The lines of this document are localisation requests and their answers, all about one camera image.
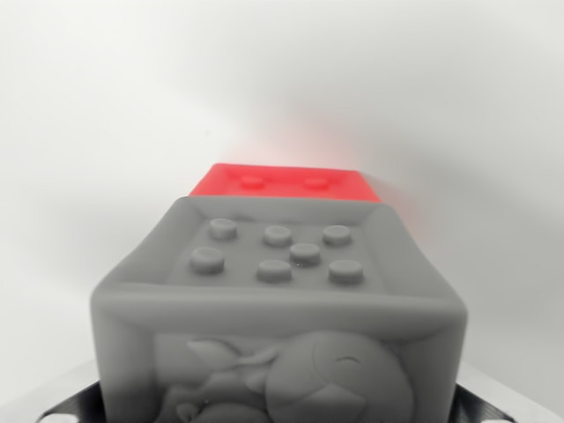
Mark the gripper left finger with black rubber pad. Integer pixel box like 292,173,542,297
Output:
0,358,105,423

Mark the gripper right finger with black rubber pad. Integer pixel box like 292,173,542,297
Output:
453,360,564,423

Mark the grey embossed rubber cube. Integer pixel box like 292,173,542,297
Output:
89,196,469,423

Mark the red embossed rubber cube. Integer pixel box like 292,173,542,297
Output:
189,162,383,204

